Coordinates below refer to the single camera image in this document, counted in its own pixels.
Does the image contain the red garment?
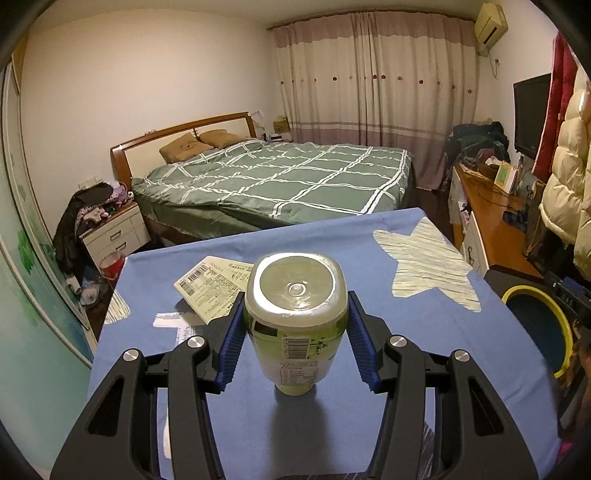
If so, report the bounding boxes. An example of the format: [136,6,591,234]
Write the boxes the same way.
[531,32,580,183]

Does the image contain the person's right forearm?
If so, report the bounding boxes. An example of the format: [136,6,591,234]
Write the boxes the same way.
[570,323,591,384]

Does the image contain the red bucket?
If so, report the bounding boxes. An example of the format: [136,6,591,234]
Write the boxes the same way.
[99,251,126,281]

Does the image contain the wooden bed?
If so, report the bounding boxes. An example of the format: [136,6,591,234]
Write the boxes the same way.
[110,112,416,241]

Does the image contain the cream air conditioner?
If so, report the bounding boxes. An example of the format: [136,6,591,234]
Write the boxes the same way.
[475,2,508,46]

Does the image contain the pink beige curtain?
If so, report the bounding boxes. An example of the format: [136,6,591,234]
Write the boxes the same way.
[270,10,478,190]

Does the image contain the clothes pile on desk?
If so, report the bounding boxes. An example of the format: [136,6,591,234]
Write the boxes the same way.
[444,121,511,171]

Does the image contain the cream cardboard box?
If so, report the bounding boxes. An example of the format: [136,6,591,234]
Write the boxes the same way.
[174,256,254,325]

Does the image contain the sliding wardrobe door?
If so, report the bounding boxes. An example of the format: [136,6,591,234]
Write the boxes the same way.
[0,60,100,444]

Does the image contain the brown pillow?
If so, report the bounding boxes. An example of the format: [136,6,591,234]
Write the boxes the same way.
[159,133,214,163]
[199,129,247,149]

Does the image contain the blue star print tablecloth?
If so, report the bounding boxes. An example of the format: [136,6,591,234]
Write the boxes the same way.
[88,208,561,480]

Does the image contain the green plaid duvet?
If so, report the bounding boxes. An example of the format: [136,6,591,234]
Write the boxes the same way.
[130,138,413,221]

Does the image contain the pale green plastic bottle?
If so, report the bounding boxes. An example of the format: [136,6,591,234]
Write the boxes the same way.
[243,253,349,397]

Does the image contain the yellow rimmed trash bin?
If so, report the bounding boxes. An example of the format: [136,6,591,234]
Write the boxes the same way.
[502,285,575,380]

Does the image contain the cream puffy jacket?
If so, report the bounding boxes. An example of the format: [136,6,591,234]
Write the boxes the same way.
[539,67,591,268]

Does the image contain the wooden desk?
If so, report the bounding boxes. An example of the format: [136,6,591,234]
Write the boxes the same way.
[450,164,546,278]

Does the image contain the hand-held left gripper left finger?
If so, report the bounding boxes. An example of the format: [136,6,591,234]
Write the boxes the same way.
[50,291,245,480]

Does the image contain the white nightstand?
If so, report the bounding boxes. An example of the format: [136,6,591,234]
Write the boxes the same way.
[79,203,151,265]

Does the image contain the dark clothes pile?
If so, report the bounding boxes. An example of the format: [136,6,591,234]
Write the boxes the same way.
[53,181,134,278]

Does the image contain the black case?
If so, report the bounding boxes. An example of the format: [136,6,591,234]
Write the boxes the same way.
[482,267,548,301]

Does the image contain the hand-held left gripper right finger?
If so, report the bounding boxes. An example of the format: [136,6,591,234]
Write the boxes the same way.
[347,290,539,480]

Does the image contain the black television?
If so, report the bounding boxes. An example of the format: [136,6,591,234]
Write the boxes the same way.
[513,73,552,160]

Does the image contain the floor clutter of bags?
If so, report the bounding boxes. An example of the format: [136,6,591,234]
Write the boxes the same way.
[65,272,102,305]

